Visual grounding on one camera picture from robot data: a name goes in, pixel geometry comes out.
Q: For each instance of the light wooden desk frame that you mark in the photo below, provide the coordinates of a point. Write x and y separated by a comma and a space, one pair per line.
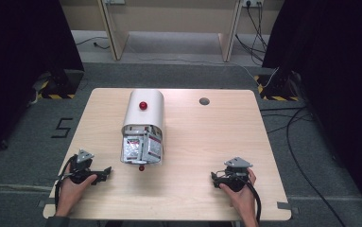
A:
118, 38

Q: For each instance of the person's right hand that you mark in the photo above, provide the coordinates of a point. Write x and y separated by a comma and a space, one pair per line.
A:
243, 201

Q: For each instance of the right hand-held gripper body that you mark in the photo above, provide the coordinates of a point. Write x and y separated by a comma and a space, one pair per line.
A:
235, 179

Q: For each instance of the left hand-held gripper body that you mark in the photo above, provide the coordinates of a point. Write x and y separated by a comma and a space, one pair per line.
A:
78, 171

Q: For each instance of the person's left hand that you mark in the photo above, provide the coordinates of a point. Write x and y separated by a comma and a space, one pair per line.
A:
71, 195

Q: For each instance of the white wall socket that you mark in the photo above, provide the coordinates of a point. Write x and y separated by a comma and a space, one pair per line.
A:
253, 2

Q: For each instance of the white dispenser box red knobs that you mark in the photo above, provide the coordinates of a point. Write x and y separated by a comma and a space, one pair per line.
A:
144, 115

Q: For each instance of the grey tape piece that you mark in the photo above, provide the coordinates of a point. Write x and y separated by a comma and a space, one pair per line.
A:
284, 205
41, 203

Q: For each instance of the pile of silver packets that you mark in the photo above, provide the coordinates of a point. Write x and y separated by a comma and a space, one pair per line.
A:
142, 146

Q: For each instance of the black curtain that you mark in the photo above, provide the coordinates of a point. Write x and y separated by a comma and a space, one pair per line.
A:
18, 63
333, 63

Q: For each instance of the stand base with hazard tape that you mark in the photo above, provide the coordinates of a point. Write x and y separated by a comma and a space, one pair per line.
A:
276, 88
60, 86

